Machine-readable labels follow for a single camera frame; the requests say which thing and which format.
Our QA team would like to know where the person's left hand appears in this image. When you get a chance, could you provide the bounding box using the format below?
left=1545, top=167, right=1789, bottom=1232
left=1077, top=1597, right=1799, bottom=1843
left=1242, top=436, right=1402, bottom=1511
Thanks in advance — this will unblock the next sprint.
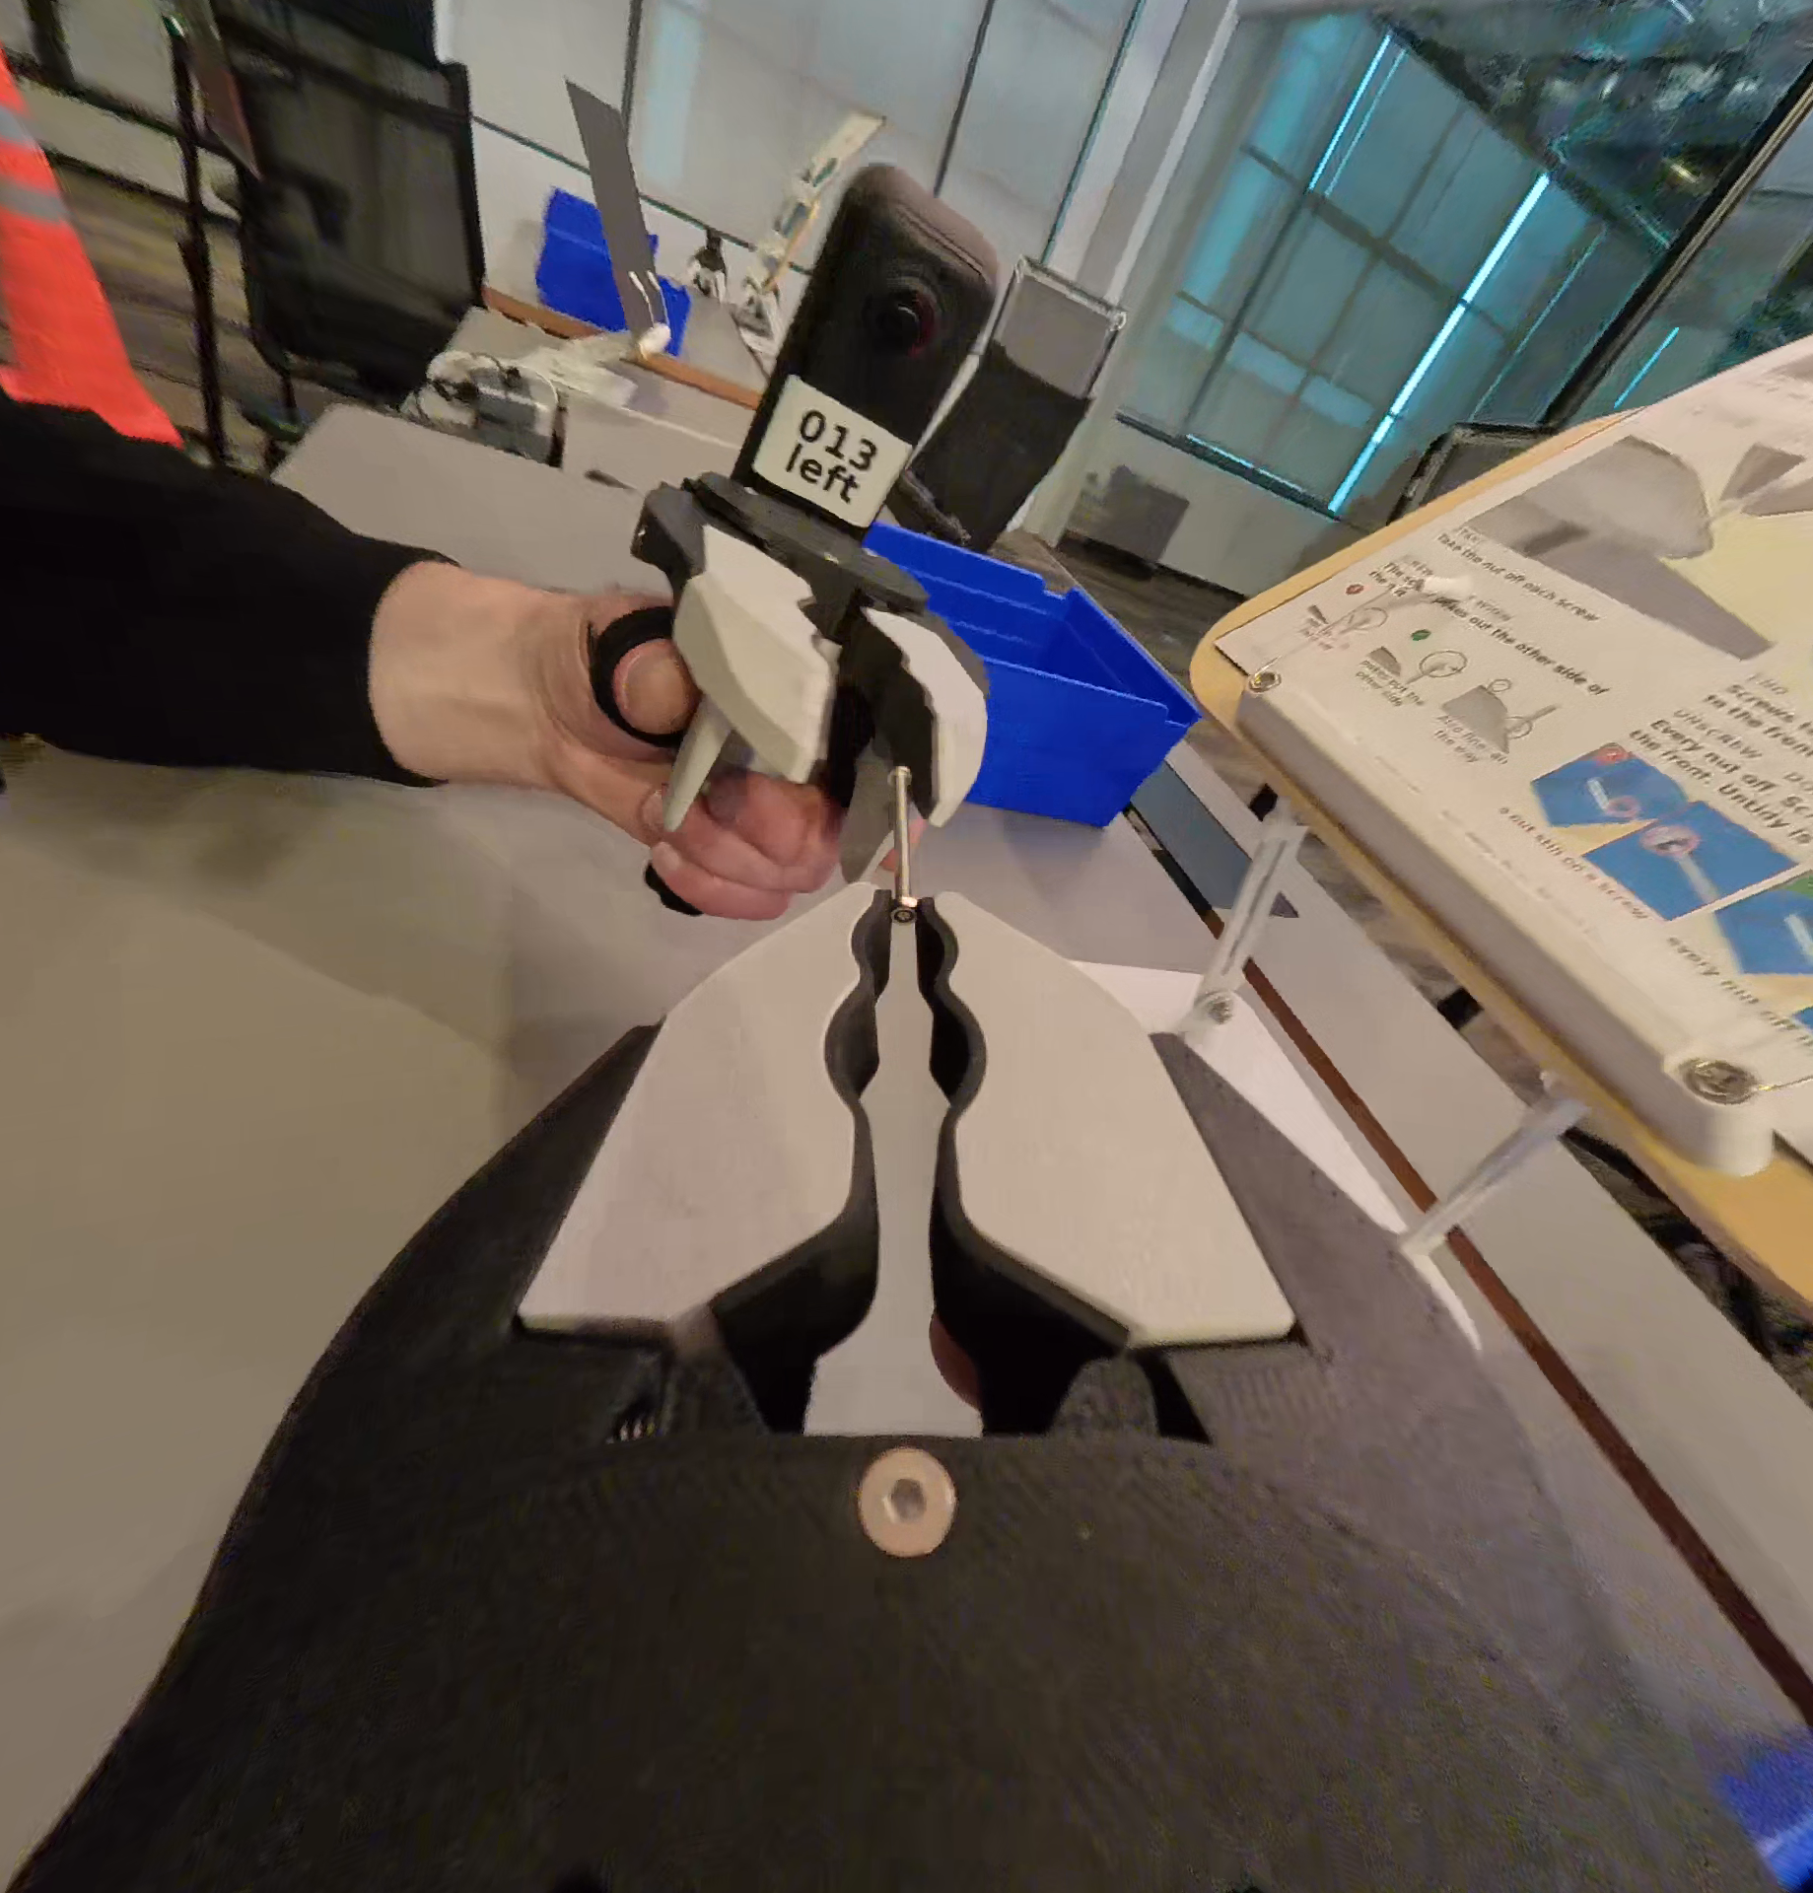
left=367, top=561, right=907, bottom=922

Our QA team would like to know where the blue plastic bin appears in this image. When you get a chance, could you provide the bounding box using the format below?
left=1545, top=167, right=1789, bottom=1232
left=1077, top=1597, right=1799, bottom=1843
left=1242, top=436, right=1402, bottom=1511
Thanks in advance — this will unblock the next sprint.
left=537, top=189, right=695, bottom=336
left=1722, top=1714, right=1813, bottom=1893
left=861, top=520, right=1206, bottom=830

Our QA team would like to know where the person's left forearm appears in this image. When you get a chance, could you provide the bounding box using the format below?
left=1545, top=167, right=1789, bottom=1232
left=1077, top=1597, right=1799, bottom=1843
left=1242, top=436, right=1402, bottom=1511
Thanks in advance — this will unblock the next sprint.
left=0, top=369, right=459, bottom=814

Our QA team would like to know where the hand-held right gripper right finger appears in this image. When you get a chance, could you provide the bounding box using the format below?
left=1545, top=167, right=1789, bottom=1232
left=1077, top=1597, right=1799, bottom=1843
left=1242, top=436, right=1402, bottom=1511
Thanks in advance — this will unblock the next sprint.
left=926, top=887, right=1299, bottom=1354

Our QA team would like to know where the grey power box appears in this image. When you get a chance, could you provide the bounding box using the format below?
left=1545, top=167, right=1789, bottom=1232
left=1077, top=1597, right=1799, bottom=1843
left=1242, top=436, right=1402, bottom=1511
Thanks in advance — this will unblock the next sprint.
left=434, top=352, right=568, bottom=431

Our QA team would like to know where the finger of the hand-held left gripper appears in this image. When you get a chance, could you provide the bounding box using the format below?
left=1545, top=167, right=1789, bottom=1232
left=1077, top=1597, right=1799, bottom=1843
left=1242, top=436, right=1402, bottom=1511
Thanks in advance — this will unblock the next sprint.
left=674, top=524, right=841, bottom=786
left=861, top=605, right=993, bottom=830

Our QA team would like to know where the framed instruction sheet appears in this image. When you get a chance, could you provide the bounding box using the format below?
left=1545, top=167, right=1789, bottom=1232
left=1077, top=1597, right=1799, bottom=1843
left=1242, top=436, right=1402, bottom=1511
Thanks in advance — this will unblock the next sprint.
left=1239, top=332, right=1813, bottom=1176

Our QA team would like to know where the orange traffic cone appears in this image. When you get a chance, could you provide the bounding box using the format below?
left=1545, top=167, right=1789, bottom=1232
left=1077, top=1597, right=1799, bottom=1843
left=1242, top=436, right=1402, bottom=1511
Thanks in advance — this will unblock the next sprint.
left=0, top=15, right=186, bottom=444

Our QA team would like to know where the grey desk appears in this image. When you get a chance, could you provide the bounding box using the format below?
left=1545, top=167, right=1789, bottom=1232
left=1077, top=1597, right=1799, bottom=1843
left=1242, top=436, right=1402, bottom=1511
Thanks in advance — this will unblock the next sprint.
left=0, top=406, right=1813, bottom=1893

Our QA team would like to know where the grey board stand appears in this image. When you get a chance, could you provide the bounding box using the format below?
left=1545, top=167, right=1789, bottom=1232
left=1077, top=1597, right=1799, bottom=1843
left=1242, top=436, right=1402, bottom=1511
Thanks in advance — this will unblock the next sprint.
left=566, top=80, right=670, bottom=355

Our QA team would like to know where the wooden instruction board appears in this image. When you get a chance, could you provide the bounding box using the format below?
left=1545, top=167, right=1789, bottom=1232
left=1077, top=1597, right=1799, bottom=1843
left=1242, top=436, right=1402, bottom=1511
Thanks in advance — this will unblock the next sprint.
left=1190, top=325, right=1813, bottom=1335
left=749, top=110, right=884, bottom=297

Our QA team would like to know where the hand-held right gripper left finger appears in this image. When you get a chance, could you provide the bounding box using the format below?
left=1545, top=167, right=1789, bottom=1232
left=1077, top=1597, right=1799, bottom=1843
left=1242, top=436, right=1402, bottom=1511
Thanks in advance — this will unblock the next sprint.
left=517, top=882, right=884, bottom=1335

